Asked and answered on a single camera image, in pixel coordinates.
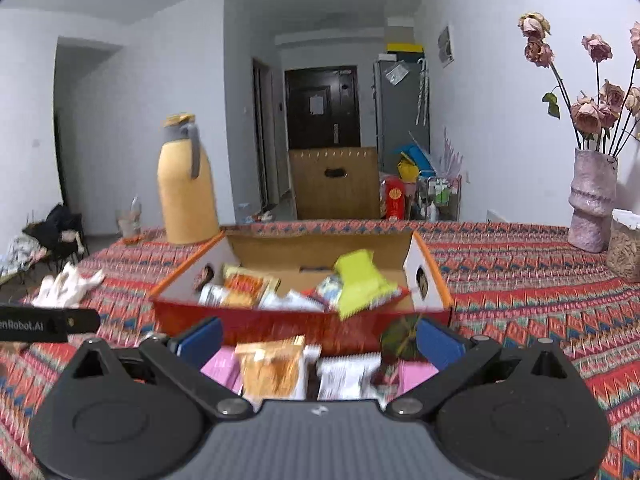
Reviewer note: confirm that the patterned tablecloth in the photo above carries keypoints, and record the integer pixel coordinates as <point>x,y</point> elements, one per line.
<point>525,280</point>

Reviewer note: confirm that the yellow bag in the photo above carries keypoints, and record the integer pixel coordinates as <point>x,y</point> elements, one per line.
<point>407,170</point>

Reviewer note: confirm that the pink feathery decoration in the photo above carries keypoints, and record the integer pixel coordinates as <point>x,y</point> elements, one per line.
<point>451,155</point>

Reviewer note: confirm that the dried pink roses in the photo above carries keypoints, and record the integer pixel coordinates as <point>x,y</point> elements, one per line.
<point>590,112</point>

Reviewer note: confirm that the yellow thermos jug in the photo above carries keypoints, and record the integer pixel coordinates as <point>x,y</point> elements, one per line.
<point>187,195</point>

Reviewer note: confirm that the dark wooden door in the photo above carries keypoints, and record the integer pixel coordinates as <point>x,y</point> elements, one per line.
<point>322,130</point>

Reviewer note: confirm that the white cracker snack packet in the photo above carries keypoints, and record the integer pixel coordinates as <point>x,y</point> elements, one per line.
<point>292,302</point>
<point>345,375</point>
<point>212,295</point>

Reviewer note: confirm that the grey refrigerator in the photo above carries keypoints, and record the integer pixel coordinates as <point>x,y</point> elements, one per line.
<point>400,120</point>

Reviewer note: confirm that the blue bag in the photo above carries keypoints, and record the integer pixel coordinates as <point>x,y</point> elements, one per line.
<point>417,156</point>

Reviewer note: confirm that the yellow black box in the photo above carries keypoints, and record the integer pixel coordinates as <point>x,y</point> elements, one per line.
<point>405,51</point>

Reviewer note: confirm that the brown cracker snack packet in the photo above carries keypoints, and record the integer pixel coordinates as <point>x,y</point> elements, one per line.
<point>272,367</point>

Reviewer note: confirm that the folding chair with dark clothes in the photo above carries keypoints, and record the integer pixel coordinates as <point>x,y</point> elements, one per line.
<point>55,230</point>

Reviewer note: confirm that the folded umbrella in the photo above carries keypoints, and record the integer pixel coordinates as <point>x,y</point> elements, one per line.
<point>423,90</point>

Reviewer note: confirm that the green snack packet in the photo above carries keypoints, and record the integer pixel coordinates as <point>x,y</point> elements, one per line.
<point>360,277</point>

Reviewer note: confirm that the wall electric panel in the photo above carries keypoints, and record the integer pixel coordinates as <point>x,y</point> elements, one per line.
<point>446,45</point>

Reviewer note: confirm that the red gift box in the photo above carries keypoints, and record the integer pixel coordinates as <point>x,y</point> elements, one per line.
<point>395,197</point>

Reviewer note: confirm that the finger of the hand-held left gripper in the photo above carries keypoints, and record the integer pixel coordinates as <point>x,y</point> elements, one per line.
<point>50,325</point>

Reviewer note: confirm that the white cotton glove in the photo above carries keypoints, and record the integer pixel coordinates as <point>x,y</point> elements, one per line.
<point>65,285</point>

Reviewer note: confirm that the white wall heater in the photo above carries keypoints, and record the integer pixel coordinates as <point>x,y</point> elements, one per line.
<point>498,216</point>

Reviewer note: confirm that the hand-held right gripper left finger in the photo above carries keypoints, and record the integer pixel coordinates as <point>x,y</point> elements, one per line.
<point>202,340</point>

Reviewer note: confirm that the red cardboard box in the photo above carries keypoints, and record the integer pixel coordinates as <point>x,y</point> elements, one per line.
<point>280,325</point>

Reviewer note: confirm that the white paper notice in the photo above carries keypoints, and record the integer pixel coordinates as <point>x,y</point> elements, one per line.
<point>316,105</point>

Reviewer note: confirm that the pink textured vase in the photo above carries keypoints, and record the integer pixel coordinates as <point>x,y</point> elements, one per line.
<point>592,200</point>

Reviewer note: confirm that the glass cup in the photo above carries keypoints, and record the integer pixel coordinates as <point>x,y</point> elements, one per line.
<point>129,225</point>

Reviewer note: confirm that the orange snack packet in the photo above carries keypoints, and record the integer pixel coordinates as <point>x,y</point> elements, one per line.
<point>245,285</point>

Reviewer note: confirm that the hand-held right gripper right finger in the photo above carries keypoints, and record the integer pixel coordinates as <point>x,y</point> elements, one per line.
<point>440,341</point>

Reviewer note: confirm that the clear jar of seeds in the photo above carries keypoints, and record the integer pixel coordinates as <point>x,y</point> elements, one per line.
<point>625,250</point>

